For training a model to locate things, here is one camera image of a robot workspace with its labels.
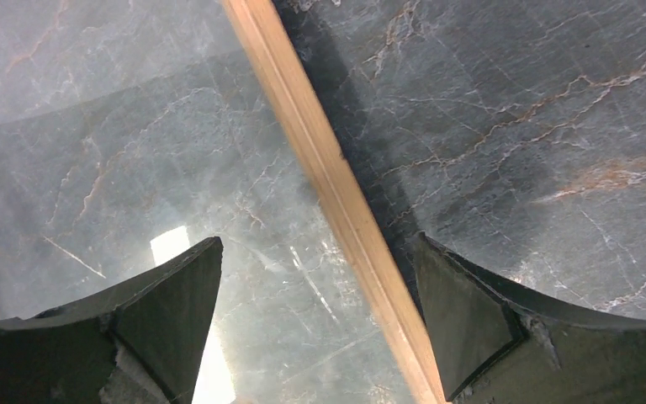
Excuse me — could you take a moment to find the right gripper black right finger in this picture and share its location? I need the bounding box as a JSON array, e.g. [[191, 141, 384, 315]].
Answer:
[[414, 233, 646, 403]]

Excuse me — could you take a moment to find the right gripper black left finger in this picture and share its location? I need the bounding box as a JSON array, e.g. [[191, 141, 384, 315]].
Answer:
[[0, 237, 223, 403]]

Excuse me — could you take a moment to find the wooden picture frame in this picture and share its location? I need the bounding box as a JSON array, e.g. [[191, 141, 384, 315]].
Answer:
[[0, 0, 449, 404]]

